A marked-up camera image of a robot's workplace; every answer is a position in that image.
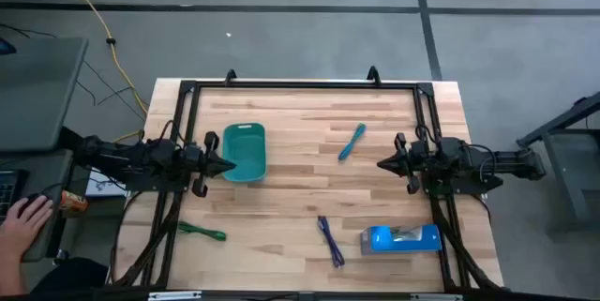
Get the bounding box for black computer mouse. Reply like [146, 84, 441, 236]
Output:
[18, 191, 46, 208]

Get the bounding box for silver metal bracket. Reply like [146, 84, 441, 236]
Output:
[147, 290, 203, 301]
[410, 293, 464, 301]

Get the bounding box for blue retail cable package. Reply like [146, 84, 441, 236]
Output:
[359, 223, 443, 257]

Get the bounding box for dark grey side table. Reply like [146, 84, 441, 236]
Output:
[515, 90, 600, 237]

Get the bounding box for yellow extension cord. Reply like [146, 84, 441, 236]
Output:
[52, 0, 150, 145]

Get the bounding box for grey raised desk shelf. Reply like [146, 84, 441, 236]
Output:
[0, 36, 89, 153]

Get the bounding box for thin black floor cables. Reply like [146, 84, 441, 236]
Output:
[0, 22, 146, 122]

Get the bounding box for person's forearm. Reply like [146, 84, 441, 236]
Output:
[0, 256, 27, 298]

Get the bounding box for black keyboard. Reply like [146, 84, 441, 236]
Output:
[0, 169, 20, 223]

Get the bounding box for black cable bundle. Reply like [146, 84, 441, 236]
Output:
[428, 195, 503, 292]
[106, 190, 184, 289]

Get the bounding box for grey desk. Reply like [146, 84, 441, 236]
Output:
[0, 148, 75, 264]

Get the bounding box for green plastic utensil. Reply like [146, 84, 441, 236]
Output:
[177, 220, 228, 242]

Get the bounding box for purple braided USB-C cable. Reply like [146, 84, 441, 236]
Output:
[317, 215, 347, 269]

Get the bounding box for black aluminium table frame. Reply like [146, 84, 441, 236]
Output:
[105, 65, 507, 301]

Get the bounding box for person's hand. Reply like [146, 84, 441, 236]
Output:
[0, 194, 55, 264]

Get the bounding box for teal plastic bin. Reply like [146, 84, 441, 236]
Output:
[220, 121, 267, 184]

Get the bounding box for orange snack packet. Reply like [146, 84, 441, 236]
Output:
[58, 189, 90, 214]

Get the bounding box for white paper sheet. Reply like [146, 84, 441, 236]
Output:
[85, 169, 128, 199]

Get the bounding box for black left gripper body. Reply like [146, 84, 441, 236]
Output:
[180, 130, 221, 199]

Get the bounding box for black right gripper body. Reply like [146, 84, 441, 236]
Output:
[394, 131, 430, 196]

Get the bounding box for blue plastic utensil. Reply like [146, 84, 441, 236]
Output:
[337, 122, 368, 162]

